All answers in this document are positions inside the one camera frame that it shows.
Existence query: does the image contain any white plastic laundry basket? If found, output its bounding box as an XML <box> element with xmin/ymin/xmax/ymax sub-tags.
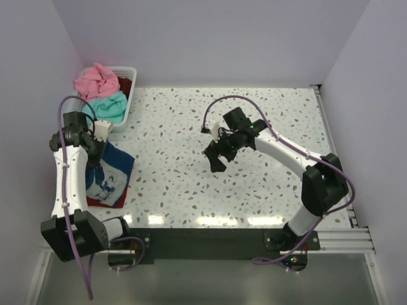
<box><xmin>63</xmin><ymin>63</ymin><xmax>137</xmax><ymax>133</ymax></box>

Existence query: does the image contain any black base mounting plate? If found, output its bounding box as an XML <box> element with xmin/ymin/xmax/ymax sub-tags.
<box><xmin>107</xmin><ymin>228</ymin><xmax>321</xmax><ymax>270</ymax></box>

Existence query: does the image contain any folded red t shirt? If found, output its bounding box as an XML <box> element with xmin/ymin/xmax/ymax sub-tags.
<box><xmin>86</xmin><ymin>184</ymin><xmax>128</xmax><ymax>208</ymax></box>

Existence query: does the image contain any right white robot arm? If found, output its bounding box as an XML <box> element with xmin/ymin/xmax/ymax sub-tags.
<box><xmin>201</xmin><ymin>107</ymin><xmax>349</xmax><ymax>250</ymax></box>

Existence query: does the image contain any pink t shirt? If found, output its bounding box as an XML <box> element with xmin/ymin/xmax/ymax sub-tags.
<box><xmin>74</xmin><ymin>63</ymin><xmax>120</xmax><ymax>101</ymax></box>

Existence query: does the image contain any teal t shirt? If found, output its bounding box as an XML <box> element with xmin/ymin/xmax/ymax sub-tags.
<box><xmin>88</xmin><ymin>91</ymin><xmax>128</xmax><ymax>124</ymax></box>

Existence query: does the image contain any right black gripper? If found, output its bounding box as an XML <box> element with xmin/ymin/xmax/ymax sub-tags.
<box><xmin>204</xmin><ymin>128</ymin><xmax>242</xmax><ymax>173</ymax></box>

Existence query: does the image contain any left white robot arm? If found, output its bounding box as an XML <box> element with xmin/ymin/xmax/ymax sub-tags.
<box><xmin>41</xmin><ymin>111</ymin><xmax>132</xmax><ymax>262</ymax></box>

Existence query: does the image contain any dark red t shirt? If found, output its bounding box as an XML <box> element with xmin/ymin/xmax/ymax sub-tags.
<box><xmin>118</xmin><ymin>77</ymin><xmax>132</xmax><ymax>99</ymax></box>

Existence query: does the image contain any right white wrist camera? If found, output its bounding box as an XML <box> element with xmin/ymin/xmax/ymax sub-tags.
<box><xmin>201</xmin><ymin>120</ymin><xmax>221</xmax><ymax>142</ymax></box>

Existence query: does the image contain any dark blue t shirt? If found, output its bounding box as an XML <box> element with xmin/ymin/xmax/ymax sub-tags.
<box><xmin>85</xmin><ymin>142</ymin><xmax>135</xmax><ymax>190</ymax></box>

